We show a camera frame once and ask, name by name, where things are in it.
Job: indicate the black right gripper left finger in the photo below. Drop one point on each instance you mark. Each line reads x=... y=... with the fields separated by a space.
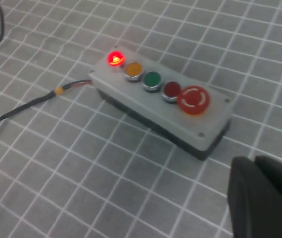
x=254 y=203

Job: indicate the dark red push button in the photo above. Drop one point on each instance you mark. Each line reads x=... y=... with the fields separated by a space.
x=171 y=89

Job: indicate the red emergency stop mushroom button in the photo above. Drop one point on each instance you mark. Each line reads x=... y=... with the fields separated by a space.
x=194 y=100

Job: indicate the grey black button control box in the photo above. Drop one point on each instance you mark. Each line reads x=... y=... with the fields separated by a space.
x=155 y=111

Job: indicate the green push button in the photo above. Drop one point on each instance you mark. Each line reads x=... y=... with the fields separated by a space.
x=151 y=79

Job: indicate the yellow push button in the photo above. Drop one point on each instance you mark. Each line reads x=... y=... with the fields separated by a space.
x=133 y=70

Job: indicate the grey checked tablecloth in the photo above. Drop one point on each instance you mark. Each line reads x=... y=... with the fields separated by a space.
x=81 y=186

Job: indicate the red indicator lamp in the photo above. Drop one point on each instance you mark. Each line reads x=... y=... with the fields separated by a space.
x=116 y=59

